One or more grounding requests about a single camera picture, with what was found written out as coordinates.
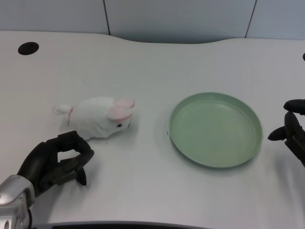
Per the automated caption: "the white rabbit plush doll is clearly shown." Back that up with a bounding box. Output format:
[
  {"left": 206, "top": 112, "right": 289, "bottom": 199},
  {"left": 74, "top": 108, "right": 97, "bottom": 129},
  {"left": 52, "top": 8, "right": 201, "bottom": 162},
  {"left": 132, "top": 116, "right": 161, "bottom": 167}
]
[{"left": 52, "top": 96, "right": 136, "bottom": 141}]

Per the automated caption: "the green round plate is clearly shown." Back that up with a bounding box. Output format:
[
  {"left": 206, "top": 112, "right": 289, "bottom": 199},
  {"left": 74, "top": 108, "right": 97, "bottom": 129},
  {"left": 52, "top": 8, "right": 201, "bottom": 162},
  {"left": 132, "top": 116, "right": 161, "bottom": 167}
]
[{"left": 168, "top": 92, "right": 263, "bottom": 169}]

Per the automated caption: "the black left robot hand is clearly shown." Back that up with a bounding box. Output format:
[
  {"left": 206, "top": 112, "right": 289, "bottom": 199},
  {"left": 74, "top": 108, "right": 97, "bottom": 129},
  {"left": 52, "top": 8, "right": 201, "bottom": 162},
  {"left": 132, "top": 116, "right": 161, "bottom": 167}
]
[{"left": 17, "top": 130, "right": 95, "bottom": 198}]

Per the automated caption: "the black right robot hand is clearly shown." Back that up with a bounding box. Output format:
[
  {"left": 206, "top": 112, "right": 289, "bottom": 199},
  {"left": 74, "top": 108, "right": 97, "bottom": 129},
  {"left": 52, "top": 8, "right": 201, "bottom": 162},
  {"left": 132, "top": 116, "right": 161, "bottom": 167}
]
[{"left": 267, "top": 98, "right": 305, "bottom": 167}]

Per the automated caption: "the black round cable grommet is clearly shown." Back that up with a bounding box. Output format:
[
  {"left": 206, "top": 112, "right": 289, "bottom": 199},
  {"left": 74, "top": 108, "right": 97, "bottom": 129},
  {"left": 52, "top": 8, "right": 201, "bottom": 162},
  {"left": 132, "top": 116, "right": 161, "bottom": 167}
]
[{"left": 18, "top": 42, "right": 40, "bottom": 56}]

